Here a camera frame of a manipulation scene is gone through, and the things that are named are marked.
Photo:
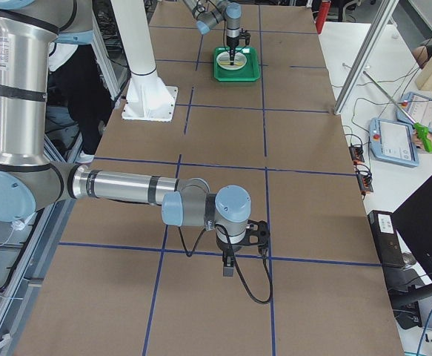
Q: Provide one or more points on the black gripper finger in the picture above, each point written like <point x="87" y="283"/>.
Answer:
<point x="232" y="53"/>
<point x="228" y="264"/>

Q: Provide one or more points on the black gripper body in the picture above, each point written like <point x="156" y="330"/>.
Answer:
<point x="232" y="42"/>
<point x="226" y="247"/>

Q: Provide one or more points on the yellow spoon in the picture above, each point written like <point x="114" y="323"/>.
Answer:
<point x="237" y="65"/>

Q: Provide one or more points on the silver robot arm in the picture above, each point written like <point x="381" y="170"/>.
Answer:
<point x="224" y="11"/>
<point x="29" y="181"/>

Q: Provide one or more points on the person hand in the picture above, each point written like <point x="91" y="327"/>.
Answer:
<point x="419" y="142"/>

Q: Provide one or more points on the white plate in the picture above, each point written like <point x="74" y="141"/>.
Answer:
<point x="223" y="61"/>

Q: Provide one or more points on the green plastic tray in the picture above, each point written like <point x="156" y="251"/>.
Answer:
<point x="244" y="68"/>

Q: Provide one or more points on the blue tape strip lengthwise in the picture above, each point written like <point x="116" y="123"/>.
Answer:
<point x="267" y="190"/>

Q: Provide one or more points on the red fire extinguisher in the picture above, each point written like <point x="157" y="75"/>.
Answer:
<point x="322" y="15"/>

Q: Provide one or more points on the brown paper table cover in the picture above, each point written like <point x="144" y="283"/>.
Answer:
<point x="98" y="301"/>

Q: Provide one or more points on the black computer box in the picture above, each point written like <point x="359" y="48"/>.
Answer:
<point x="386" y="240"/>

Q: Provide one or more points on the person in dark trousers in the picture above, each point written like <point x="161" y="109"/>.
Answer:
<point x="76" y="74"/>

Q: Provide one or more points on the orange black connector box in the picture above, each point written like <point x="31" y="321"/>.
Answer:
<point x="356" y="154"/>

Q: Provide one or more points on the blue tape strip crosswise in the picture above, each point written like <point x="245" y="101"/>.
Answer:
<point x="215" y="254"/>

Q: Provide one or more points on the blue teach pendant near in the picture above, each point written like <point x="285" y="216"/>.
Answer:
<point x="390" y="141"/>

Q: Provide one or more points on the blue teach pendant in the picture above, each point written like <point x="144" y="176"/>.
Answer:
<point x="390" y="141"/>
<point x="419" y="107"/>

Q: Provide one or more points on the black monitor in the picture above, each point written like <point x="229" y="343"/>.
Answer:
<point x="413" y="221"/>

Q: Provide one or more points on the blue teach pendant far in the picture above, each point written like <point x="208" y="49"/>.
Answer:
<point x="419" y="107"/>

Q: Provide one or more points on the green grabber tool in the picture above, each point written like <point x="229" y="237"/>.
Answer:
<point x="421" y="130"/>

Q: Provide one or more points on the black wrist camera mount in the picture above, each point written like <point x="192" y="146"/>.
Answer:
<point x="258" y="235"/>

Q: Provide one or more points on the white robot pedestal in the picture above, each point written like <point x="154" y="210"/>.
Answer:
<point x="148" y="98"/>

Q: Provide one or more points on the aluminium frame post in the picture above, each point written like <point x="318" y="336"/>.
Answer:
<point x="381" y="19"/>

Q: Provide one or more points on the aluminium table frame rail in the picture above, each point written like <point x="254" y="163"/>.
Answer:
<point x="25" y="257"/>

